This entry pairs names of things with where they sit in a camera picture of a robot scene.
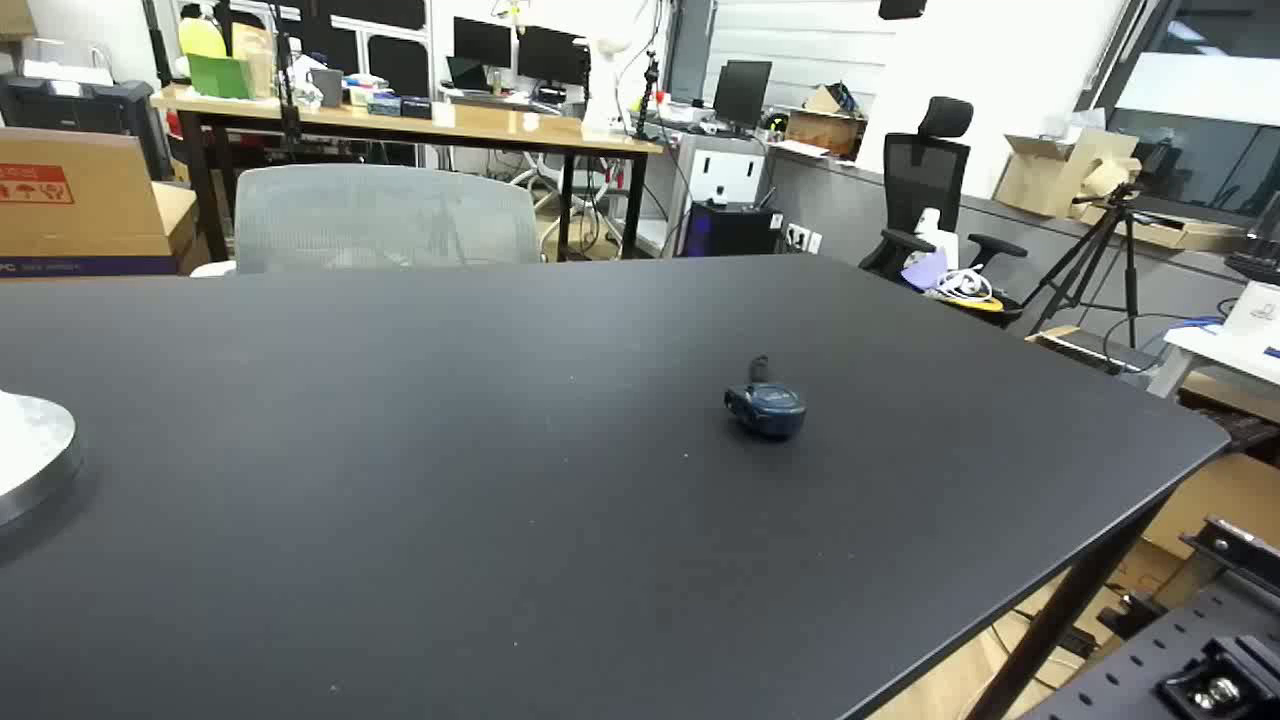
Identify blue Bosch measuring tape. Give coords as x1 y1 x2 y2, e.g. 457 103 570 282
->
719 351 814 444

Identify dark purple bin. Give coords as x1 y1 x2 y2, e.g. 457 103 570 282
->
683 200 780 260

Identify white power strip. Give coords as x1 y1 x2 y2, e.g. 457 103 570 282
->
776 214 828 260

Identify white drawer cabinet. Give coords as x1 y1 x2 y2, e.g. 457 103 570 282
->
683 137 774 210

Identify black monitor on grey counter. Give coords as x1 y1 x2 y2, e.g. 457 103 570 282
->
707 55 776 137

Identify open small cardboard box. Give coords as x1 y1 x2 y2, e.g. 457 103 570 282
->
780 80 874 165

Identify grey chair back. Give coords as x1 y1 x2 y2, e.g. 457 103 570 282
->
232 161 545 275

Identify long wooden desk black legs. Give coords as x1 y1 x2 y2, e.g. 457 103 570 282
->
158 85 667 264

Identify black computer monitor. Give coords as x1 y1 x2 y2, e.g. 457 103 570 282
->
449 13 520 74
518 23 595 91
366 32 436 100

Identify white spray bottle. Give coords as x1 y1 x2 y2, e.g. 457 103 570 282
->
913 204 965 273

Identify white and yellow helmet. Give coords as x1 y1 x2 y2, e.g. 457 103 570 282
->
931 264 1013 318

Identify black office chair with headrest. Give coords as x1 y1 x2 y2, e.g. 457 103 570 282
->
857 91 1034 293

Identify open flat cardboard box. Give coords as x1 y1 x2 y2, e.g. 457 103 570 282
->
994 128 1143 222

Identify green and yellow box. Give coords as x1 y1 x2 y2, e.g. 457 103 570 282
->
177 13 281 103

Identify large cardboard box red label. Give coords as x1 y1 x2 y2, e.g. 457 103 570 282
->
0 122 206 281

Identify black perforated breadboard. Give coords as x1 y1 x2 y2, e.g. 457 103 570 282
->
1020 517 1280 720

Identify black printer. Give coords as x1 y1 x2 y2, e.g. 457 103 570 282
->
0 72 161 139

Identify black camera tripod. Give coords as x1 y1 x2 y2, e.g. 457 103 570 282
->
1020 179 1155 356

